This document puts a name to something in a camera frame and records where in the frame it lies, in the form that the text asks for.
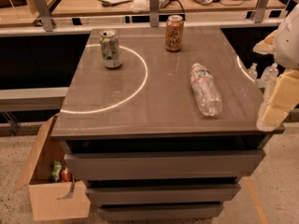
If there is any orange LaCroix can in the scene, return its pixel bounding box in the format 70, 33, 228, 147
165, 15, 184, 51

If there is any right metal bracket post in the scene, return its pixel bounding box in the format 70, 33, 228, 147
251, 0, 269, 23

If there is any green snack bag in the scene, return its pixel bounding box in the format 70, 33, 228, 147
51, 160, 63, 183

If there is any left metal bracket post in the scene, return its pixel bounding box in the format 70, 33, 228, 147
34, 0, 54, 32

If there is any black power cable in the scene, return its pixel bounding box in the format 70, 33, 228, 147
169, 0, 186, 14

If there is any small clear sanitizer bottle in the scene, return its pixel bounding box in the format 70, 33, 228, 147
248, 63, 258, 80

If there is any metal bracket post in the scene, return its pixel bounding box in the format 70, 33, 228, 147
149, 0, 159, 27
251, 0, 269, 23
34, 0, 54, 32

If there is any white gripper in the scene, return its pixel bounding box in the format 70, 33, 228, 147
253, 4, 299, 127

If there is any clear plastic water bottle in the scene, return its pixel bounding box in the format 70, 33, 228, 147
190, 63, 222, 117

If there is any open cardboard box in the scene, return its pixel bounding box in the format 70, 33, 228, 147
15, 116, 91, 221

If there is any red can in box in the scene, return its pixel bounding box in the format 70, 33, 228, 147
61, 169, 72, 182

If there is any green white soda can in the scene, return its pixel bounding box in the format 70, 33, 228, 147
100, 30, 122, 69

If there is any middle metal bracket post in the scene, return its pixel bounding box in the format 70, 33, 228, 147
149, 0, 159, 27

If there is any grey drawer cabinet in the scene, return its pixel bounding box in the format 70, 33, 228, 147
50, 26, 286, 222

